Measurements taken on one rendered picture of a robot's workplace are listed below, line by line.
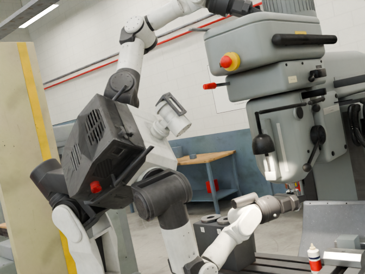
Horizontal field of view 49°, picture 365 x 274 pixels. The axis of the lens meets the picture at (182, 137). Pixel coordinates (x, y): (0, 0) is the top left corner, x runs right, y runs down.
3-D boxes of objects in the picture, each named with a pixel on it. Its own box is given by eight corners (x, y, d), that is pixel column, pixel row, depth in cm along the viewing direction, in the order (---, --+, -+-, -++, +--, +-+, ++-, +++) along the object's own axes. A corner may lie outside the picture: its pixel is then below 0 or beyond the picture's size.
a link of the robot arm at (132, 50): (134, 41, 165) (127, 86, 155) (117, 20, 155) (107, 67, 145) (159, 34, 160) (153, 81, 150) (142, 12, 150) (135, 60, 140)
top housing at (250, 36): (269, 60, 122) (259, 8, 121) (203, 79, 140) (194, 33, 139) (330, 56, 156) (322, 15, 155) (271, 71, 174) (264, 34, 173)
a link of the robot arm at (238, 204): (274, 222, 138) (249, 232, 133) (256, 222, 148) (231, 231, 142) (265, 190, 139) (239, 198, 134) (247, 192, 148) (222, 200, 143)
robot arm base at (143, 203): (150, 234, 113) (147, 203, 107) (128, 207, 122) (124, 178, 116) (193, 211, 120) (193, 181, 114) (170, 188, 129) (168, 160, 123)
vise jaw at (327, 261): (362, 268, 128) (359, 256, 128) (323, 265, 137) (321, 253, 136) (367, 261, 133) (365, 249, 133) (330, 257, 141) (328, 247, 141)
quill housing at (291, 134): (305, 184, 135) (287, 91, 134) (253, 186, 149) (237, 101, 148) (328, 171, 149) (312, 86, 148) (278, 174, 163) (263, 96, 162)
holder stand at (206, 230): (238, 272, 162) (228, 224, 161) (200, 264, 179) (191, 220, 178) (256, 260, 170) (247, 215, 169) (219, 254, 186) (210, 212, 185)
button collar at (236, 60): (238, 68, 127) (234, 49, 127) (223, 73, 131) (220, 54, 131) (241, 68, 129) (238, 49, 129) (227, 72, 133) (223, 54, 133)
